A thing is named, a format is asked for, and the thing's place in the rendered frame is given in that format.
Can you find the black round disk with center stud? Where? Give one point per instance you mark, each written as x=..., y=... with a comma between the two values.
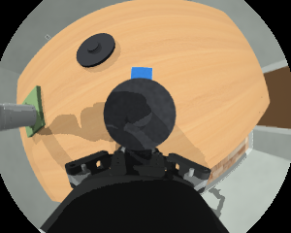
x=95, y=50

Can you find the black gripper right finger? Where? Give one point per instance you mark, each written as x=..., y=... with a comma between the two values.
x=191, y=171

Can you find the blue kettle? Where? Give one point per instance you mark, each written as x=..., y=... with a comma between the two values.
x=153, y=119

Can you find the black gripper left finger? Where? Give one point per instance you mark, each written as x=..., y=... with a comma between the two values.
x=82, y=168

